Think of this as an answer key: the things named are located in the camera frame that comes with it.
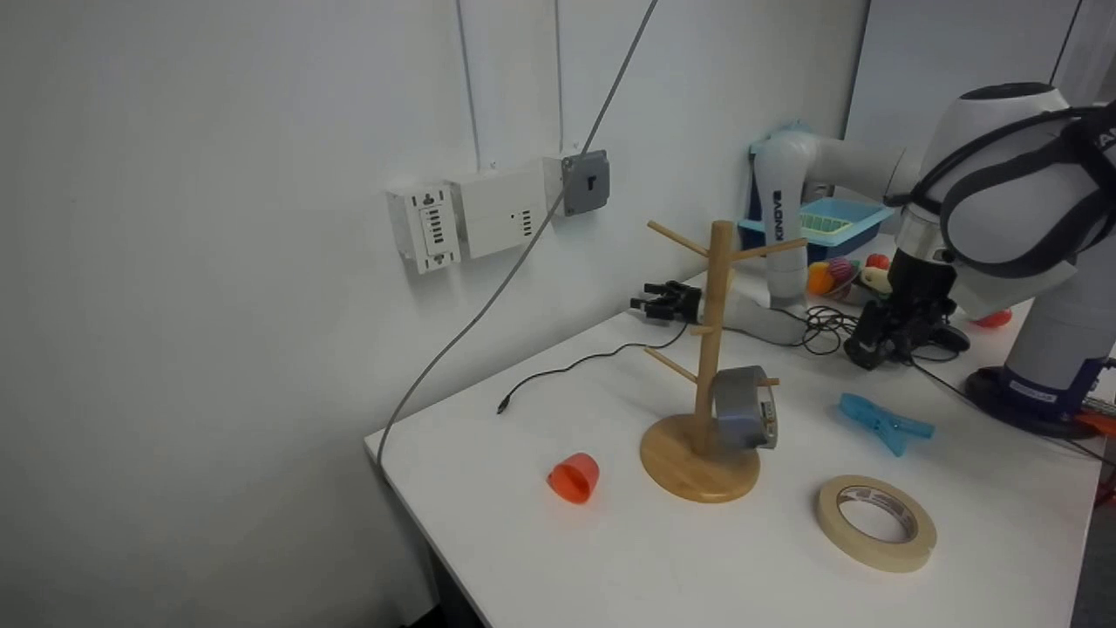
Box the thin black table cable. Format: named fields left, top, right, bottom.
left=495, top=322, right=693, bottom=420

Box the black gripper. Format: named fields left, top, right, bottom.
left=858, top=250, right=960, bottom=353

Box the white plain wall box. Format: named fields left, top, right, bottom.
left=448, top=163, right=550, bottom=262

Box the white robot arm blue base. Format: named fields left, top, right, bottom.
left=693, top=121, right=1116, bottom=442

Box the blue plastic tray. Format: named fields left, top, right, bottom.
left=794, top=191, right=895, bottom=254

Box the gray wall socket box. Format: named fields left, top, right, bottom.
left=558, top=146, right=617, bottom=215

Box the green yellow toy vegetable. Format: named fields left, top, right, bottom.
left=858, top=260, right=895, bottom=298

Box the blue plastic clamp peg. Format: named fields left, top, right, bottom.
left=837, top=391, right=938, bottom=458

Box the black cable tangle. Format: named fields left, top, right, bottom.
left=799, top=298, right=858, bottom=361

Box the black device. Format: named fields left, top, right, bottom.
left=924, top=325, right=973, bottom=361

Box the black power adapter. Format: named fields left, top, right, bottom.
left=841, top=332, right=901, bottom=375

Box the grey mug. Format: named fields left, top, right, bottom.
left=708, top=363, right=784, bottom=454

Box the white wall conduit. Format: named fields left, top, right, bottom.
left=550, top=0, right=572, bottom=160
left=454, top=0, right=490, bottom=179

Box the long gray wall cable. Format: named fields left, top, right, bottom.
left=372, top=0, right=662, bottom=464

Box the orange plastic cup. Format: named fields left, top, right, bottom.
left=545, top=449, right=605, bottom=506

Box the wooden peg tree holder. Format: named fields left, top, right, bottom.
left=640, top=215, right=808, bottom=506

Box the beige masking tape roll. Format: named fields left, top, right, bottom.
left=808, top=472, right=942, bottom=575

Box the white labelled wall box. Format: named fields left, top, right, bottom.
left=385, top=176, right=464, bottom=278

